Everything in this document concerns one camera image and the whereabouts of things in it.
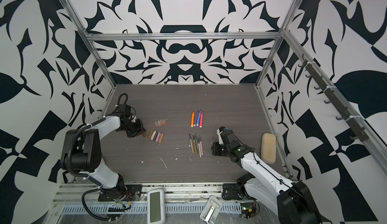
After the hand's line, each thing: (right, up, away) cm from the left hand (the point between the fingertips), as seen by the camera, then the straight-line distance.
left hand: (145, 128), depth 93 cm
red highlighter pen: (+34, +4, +6) cm, 35 cm away
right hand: (+40, -9, -8) cm, 41 cm away
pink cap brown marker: (+30, -6, -1) cm, 30 cm away
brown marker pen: (+40, -8, -4) cm, 41 cm away
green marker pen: (+31, -9, -3) cm, 32 cm away
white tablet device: (+12, -30, -25) cm, 41 cm away
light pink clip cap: (+4, -5, +1) cm, 6 cm away
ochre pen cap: (+2, -4, +1) cm, 5 cm away
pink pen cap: (+8, -6, -1) cm, 10 cm away
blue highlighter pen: (+32, +5, +8) cm, 34 cm away
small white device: (+37, -32, -24) cm, 55 cm away
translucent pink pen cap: (+9, +2, +6) cm, 11 cm away
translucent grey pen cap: (+7, +2, +6) cm, 9 cm away
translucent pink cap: (+11, +2, +6) cm, 13 cm away
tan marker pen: (+27, -6, +1) cm, 28 cm away
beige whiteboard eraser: (+71, -10, -8) cm, 72 cm away
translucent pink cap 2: (+5, +1, +6) cm, 8 cm away
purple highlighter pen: (+31, +5, +8) cm, 32 cm away
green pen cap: (+6, -5, +1) cm, 8 cm away
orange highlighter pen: (+28, +5, +7) cm, 30 cm away
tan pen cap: (+10, -6, -1) cm, 11 cm away
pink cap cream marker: (+32, -11, -4) cm, 34 cm away
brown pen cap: (0, -3, -3) cm, 4 cm away
